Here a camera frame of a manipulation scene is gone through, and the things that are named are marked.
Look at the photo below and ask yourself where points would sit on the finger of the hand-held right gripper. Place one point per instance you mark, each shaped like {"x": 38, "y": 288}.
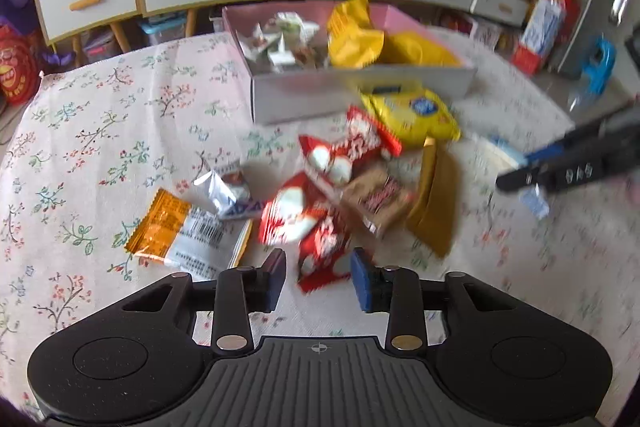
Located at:
{"x": 550, "y": 177}
{"x": 550, "y": 152}

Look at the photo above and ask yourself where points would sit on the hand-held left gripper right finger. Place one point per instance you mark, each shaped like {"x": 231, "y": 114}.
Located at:
{"x": 361, "y": 279}

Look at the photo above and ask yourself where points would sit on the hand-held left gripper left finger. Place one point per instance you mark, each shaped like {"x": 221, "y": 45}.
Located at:
{"x": 274, "y": 282}

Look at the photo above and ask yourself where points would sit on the red white snack packet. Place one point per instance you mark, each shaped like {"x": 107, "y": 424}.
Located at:
{"x": 290, "y": 213}
{"x": 327, "y": 159}
{"x": 372, "y": 137}
{"x": 325, "y": 258}

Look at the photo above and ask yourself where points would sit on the brown biscuit packet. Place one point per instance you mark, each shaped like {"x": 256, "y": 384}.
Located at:
{"x": 380, "y": 198}

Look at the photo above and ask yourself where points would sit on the gold snack packet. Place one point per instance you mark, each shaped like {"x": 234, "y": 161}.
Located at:
{"x": 435, "y": 207}

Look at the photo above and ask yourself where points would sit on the silver snack packet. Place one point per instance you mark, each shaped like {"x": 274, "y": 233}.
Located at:
{"x": 220, "y": 192}

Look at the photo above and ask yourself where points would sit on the orange white snack packet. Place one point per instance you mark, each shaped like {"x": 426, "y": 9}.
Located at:
{"x": 165, "y": 222}

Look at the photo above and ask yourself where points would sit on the yellow snack packet blue label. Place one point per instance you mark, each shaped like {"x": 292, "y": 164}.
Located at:
{"x": 415, "y": 114}

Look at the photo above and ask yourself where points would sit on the yellow snack packet black print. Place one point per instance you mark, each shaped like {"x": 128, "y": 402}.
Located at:
{"x": 415, "y": 52}

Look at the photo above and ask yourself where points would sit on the silver box with pink inside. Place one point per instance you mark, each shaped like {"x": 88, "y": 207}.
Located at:
{"x": 310, "y": 94}

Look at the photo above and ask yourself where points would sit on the small white snack packet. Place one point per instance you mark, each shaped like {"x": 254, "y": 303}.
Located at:
{"x": 284, "y": 58}

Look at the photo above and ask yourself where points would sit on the plain yellow snack packet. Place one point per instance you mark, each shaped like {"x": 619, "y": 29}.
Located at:
{"x": 352, "y": 37}

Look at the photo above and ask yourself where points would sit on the white green snack packet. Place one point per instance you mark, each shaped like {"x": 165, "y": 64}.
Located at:
{"x": 295, "y": 24}
{"x": 261, "y": 39}

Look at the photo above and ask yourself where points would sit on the blue plastic stool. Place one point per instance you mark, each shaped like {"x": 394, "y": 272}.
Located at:
{"x": 599, "y": 64}

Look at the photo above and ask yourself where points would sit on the red blue white carton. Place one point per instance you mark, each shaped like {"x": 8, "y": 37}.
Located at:
{"x": 540, "y": 37}

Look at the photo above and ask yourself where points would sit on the floral tablecloth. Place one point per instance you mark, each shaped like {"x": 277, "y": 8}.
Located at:
{"x": 100, "y": 147}

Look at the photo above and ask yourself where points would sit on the blue lidded storage bin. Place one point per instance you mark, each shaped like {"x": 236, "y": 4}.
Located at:
{"x": 162, "y": 32}

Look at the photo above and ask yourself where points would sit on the red gift bag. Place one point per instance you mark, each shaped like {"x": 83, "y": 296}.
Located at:
{"x": 17, "y": 67}

